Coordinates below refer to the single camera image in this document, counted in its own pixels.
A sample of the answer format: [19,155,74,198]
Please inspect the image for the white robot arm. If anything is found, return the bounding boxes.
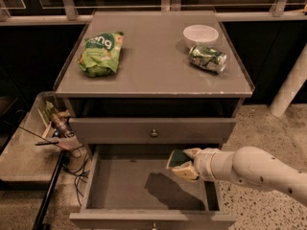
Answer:
[167,147,307,206]

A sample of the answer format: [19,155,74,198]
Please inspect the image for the grey open middle drawer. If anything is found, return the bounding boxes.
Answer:
[70,146,236,230]

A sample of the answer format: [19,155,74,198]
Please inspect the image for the crushed green soda can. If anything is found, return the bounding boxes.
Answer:
[188,45,227,75]

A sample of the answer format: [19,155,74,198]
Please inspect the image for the white window railing frame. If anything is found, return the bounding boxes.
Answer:
[0,0,307,25]

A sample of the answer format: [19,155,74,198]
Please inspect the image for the brass top drawer knob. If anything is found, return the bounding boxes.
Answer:
[151,129,158,138]

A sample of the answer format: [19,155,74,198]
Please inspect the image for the grey drawer cabinet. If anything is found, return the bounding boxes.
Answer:
[53,10,256,230]

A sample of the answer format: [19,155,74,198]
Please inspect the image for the clutter items in bin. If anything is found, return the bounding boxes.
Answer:
[37,101,74,138]

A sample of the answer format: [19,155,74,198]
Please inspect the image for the green snack bag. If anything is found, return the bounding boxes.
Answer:
[78,32,124,78]

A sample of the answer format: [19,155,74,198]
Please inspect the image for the white bowl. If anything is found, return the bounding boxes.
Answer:
[183,25,219,48]

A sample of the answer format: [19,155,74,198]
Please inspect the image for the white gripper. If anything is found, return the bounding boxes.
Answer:
[172,148,220,181]

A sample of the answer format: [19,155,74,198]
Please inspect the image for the black cables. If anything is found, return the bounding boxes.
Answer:
[61,145,92,207]

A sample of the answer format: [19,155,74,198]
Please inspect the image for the white pillar post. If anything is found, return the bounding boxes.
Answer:
[269,44,307,117]

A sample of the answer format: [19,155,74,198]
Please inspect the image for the grey top drawer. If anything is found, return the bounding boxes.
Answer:
[69,118,236,144]

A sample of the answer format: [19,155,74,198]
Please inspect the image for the green yellow sponge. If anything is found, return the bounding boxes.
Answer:
[166,149,192,171]

